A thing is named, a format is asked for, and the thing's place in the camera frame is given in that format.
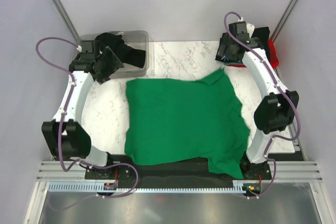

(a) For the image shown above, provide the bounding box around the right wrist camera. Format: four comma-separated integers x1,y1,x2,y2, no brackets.
228,21,255,37

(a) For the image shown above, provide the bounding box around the green t shirt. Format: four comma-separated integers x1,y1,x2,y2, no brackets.
124,69,250,179

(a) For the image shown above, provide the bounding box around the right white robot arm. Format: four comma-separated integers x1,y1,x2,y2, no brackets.
216,32,299,179

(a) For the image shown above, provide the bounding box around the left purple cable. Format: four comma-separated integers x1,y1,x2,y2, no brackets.
36,37,140,200

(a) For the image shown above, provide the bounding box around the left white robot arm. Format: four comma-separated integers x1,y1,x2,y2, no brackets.
41,44,123,178

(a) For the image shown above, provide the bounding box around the crumpled black t shirt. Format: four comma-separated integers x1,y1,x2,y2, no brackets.
95,33,146,68

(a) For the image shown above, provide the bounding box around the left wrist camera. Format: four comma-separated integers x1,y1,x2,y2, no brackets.
80,40,102,56

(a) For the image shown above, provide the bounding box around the folded black t shirt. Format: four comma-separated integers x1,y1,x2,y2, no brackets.
215,27,270,65

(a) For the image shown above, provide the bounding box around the right aluminium frame post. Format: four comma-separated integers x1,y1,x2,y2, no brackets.
271,0,300,42

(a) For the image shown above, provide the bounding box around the clear plastic bin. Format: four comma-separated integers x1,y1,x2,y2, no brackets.
80,30,150,79

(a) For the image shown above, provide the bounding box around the white slotted cable duct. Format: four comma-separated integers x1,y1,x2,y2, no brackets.
48,180,261,194

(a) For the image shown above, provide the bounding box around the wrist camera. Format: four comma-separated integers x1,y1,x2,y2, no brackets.
228,21,255,37
80,40,102,56

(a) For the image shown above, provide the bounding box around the folded red t shirt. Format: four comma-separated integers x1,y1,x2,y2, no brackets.
228,39,279,69

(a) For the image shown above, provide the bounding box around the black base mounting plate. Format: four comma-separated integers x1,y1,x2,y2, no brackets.
83,153,307,189

